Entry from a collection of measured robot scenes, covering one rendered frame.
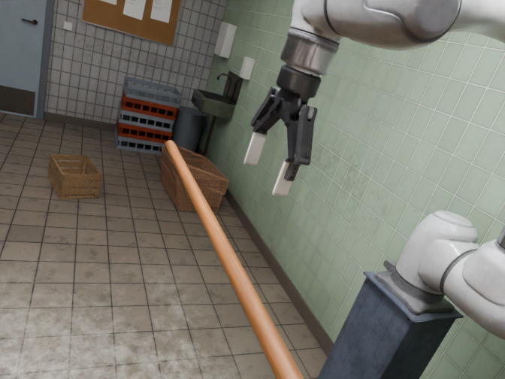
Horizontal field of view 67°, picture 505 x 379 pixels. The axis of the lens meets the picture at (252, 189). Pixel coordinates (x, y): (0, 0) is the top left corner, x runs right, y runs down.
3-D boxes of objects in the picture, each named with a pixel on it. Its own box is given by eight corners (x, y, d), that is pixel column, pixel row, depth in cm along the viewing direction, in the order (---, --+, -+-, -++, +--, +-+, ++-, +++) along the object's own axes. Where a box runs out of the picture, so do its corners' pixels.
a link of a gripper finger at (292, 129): (299, 107, 70) (303, 104, 69) (303, 165, 67) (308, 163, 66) (281, 103, 68) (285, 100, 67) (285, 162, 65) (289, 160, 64)
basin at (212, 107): (219, 162, 424) (243, 78, 391) (188, 157, 408) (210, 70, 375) (209, 148, 462) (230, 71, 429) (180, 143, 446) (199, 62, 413)
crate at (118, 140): (167, 156, 459) (170, 144, 454) (116, 148, 431) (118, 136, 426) (161, 144, 492) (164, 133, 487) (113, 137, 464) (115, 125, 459)
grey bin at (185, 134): (198, 160, 478) (209, 118, 459) (168, 156, 461) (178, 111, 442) (192, 149, 509) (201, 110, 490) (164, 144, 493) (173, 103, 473)
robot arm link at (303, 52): (320, 40, 71) (309, 72, 73) (279, 25, 66) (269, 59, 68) (350, 49, 63) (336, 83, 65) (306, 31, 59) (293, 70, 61)
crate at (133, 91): (179, 108, 437) (182, 95, 432) (125, 96, 411) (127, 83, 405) (173, 99, 470) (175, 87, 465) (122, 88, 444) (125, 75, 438)
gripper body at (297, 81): (332, 80, 65) (312, 131, 69) (306, 70, 72) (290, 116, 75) (297, 69, 62) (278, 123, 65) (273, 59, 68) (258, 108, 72)
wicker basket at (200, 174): (176, 192, 326) (183, 163, 317) (158, 166, 369) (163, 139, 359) (225, 195, 353) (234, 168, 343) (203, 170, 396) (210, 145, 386)
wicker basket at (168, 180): (169, 210, 334) (176, 182, 324) (153, 183, 377) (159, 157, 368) (219, 212, 359) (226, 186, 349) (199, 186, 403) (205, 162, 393)
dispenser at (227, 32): (228, 59, 436) (237, 26, 423) (220, 56, 431) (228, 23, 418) (222, 55, 459) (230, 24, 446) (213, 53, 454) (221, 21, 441)
